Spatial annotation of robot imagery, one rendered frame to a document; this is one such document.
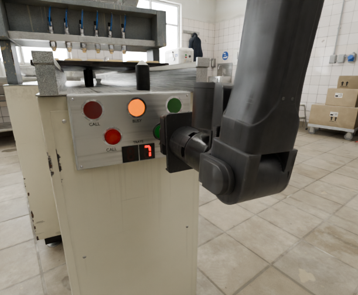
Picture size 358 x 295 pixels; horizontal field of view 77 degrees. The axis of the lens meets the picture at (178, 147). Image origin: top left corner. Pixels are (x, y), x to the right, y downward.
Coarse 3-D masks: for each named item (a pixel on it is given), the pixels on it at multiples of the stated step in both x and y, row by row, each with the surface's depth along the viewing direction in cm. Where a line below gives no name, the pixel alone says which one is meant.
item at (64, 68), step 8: (32, 64) 61; (64, 64) 64; (72, 64) 65; (80, 64) 65; (88, 64) 66; (96, 64) 67; (104, 64) 68; (112, 64) 69; (120, 64) 70; (128, 64) 71; (136, 64) 72; (152, 64) 74; (160, 64) 75; (168, 64) 76
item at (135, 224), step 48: (48, 96) 40; (192, 96) 52; (48, 144) 42; (96, 192) 48; (144, 192) 53; (192, 192) 59; (96, 240) 51; (144, 240) 57; (192, 240) 64; (96, 288) 55; (144, 288) 61; (192, 288) 70
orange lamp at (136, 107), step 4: (136, 100) 44; (132, 104) 43; (136, 104) 44; (140, 104) 44; (128, 108) 43; (132, 108) 44; (136, 108) 44; (140, 108) 44; (144, 108) 45; (132, 112) 44; (136, 112) 44; (140, 112) 44
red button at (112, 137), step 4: (108, 132) 42; (112, 132) 43; (116, 132) 43; (104, 136) 43; (108, 136) 42; (112, 136) 43; (116, 136) 43; (120, 136) 44; (108, 140) 43; (112, 140) 43; (116, 140) 43; (112, 144) 43
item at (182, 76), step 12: (204, 60) 47; (120, 72) 115; (132, 72) 93; (156, 72) 69; (168, 72) 61; (180, 72) 54; (192, 72) 49; (204, 72) 48; (132, 84) 96; (156, 84) 70; (168, 84) 62; (180, 84) 55; (192, 84) 50
